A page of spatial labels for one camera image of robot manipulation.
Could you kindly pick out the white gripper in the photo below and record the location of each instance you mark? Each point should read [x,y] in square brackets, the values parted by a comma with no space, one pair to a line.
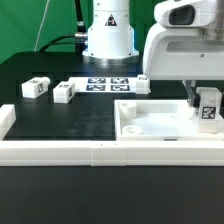
[186,43]

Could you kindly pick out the white AprilTag marker sheet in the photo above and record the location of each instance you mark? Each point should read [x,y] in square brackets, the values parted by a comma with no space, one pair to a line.
[104,84]

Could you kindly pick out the white square tabletop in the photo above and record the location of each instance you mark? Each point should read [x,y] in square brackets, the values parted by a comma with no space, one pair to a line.
[161,120]

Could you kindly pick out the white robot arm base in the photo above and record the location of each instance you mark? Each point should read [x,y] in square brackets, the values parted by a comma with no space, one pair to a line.
[110,36]

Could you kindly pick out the white U-shaped obstacle fence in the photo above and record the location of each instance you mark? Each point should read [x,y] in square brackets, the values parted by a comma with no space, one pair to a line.
[104,153]

